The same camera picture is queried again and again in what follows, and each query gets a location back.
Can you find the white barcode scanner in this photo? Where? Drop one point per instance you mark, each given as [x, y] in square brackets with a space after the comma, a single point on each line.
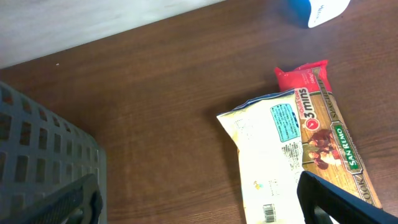
[312, 13]

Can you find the San Remo spaghetti packet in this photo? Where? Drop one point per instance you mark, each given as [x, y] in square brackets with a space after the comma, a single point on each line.
[328, 148]

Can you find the grey plastic basket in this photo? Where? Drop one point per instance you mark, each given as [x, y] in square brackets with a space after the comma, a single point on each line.
[41, 152]

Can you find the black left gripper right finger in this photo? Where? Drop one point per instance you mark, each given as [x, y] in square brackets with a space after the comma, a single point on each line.
[323, 202]

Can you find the white chips bag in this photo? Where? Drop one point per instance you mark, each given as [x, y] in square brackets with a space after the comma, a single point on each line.
[270, 152]

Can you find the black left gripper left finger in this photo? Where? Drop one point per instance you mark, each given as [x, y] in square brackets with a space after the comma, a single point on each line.
[77, 202]

